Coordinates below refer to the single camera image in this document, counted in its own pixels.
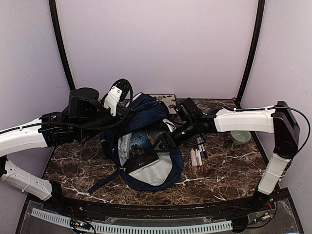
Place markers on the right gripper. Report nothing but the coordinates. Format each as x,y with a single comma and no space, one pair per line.
165,142

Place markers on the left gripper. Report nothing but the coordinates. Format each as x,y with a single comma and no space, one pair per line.
120,122

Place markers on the dark Wuthering Heights book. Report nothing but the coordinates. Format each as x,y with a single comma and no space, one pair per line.
140,155

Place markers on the navy blue student backpack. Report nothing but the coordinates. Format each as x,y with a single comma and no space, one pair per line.
151,117

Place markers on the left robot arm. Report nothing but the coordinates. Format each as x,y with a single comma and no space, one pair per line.
22,138

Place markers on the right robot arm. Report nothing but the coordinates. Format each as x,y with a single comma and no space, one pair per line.
277,121

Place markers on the white marker purple cap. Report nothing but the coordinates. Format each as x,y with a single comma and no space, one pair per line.
202,169

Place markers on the white marker black cap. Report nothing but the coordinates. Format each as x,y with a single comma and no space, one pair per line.
201,147

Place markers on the floral pattern notebook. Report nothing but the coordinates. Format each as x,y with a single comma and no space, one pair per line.
169,100

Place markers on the green ceramic bowl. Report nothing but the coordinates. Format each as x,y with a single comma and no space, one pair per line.
240,137

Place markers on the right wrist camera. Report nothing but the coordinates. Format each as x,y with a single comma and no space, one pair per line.
187,110

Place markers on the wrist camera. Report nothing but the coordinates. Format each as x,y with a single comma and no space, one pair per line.
118,92
187,110

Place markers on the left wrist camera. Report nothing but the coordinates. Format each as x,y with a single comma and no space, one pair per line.
118,92

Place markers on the white slotted cable duct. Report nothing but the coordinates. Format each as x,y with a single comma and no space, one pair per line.
114,225

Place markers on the black front rail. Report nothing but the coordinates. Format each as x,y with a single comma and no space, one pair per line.
91,207

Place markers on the left black frame post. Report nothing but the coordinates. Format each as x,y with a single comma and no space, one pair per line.
60,43

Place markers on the black frame post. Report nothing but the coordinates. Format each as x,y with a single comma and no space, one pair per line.
252,52
60,43

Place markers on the right black frame post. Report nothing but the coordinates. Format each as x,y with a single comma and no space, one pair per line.
252,52

